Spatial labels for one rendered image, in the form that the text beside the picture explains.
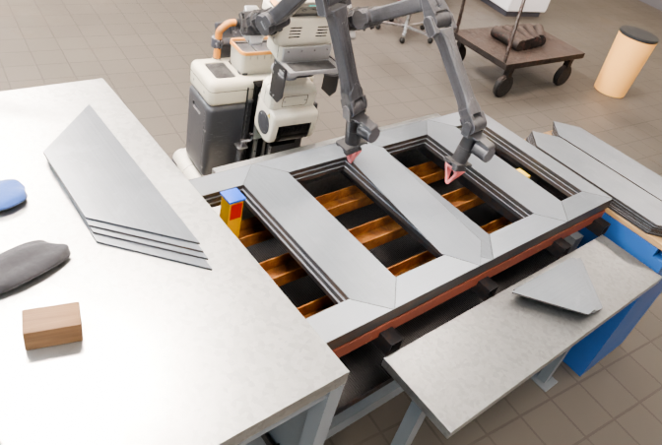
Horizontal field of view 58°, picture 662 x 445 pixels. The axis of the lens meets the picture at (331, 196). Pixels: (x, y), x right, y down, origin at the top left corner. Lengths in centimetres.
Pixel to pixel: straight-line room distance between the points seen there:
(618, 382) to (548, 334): 121
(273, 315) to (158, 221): 37
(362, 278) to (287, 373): 57
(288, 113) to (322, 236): 84
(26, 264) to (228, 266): 42
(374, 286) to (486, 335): 39
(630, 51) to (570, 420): 393
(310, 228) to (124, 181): 58
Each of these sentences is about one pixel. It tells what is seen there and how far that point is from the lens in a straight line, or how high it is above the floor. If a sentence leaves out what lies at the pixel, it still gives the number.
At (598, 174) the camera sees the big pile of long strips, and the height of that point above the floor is 85.
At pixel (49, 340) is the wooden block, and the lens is 125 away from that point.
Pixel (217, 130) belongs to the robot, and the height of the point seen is 57.
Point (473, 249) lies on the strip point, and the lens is 197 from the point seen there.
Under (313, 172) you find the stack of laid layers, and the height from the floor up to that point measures 83.
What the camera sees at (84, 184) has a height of 107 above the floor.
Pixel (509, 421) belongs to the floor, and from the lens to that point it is 273.
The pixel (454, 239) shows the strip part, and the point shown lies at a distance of 198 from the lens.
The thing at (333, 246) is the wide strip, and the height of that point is 86.
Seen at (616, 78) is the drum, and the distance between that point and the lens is 615.
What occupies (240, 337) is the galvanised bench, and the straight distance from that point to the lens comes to 127.
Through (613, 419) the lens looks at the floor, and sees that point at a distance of 301.
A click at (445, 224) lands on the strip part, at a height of 86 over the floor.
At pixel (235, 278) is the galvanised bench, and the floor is 105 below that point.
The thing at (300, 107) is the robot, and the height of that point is 80.
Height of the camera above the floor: 204
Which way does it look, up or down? 36 degrees down
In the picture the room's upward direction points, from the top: 14 degrees clockwise
